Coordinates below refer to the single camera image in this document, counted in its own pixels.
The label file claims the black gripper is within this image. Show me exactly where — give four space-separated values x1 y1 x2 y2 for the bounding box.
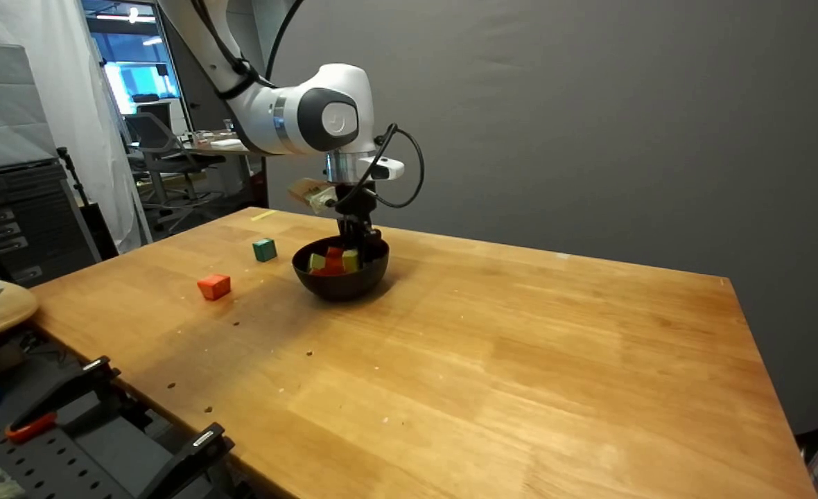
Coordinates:
336 181 383 249

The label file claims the red hexagonal block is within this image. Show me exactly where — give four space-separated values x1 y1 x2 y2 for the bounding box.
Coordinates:
321 243 347 280

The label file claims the green wooden cube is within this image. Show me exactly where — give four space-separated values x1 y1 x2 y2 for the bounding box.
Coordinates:
249 236 280 262

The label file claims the orange-red wooden cube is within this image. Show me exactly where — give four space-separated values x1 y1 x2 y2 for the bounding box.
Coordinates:
194 272 233 301

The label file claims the black bowl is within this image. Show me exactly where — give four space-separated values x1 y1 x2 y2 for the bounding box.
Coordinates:
290 233 394 304

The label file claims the white background desk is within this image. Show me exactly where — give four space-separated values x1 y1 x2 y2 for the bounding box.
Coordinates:
181 128 264 160

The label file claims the grey fabric backdrop panel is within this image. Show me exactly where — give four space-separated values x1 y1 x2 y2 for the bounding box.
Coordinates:
260 0 818 438

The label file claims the dark office chair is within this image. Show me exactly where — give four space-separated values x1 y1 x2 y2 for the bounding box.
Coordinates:
121 107 229 237

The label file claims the blue lit monitor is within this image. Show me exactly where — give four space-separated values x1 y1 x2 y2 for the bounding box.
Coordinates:
100 61 181 118

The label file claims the black leaning stand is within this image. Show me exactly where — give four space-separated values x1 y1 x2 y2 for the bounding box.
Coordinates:
53 145 120 262

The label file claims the white curtain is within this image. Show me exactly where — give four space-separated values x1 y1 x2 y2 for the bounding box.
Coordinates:
0 0 151 255

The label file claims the black pegboard bench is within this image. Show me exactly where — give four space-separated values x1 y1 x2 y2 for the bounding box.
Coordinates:
0 328 272 499

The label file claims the black drawer cabinet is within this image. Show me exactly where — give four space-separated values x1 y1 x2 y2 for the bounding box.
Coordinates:
0 158 103 289

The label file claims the round wooden board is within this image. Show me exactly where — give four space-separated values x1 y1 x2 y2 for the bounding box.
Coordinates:
0 278 39 351

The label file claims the grey cloth cover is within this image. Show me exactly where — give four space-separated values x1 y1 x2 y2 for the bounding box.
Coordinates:
0 38 57 178

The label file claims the tan wrist camera box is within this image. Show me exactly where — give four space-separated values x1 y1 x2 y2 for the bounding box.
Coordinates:
285 178 343 215

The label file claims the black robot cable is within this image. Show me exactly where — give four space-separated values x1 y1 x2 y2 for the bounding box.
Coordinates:
369 122 426 211

